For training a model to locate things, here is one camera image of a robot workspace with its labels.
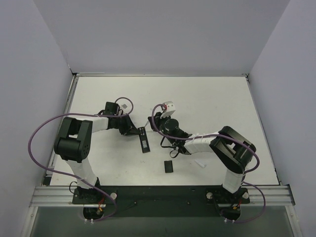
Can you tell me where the black remote control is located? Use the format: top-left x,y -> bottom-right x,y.
138,127 -> 150,153

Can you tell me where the black battery cover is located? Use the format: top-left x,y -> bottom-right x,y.
164,160 -> 173,173

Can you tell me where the white battery cover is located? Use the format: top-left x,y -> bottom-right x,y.
195,159 -> 207,168

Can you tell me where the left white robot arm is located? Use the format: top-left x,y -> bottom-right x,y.
54,101 -> 139,203

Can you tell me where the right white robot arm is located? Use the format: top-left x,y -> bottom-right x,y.
148,112 -> 256,194

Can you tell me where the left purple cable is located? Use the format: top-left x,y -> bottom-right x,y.
27,97 -> 134,222

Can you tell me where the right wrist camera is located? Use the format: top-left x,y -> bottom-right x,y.
160,101 -> 176,119

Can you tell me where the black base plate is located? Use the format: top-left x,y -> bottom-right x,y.
72,185 -> 250,219

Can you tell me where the aluminium table rail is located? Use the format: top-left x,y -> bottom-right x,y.
30,185 -> 295,207

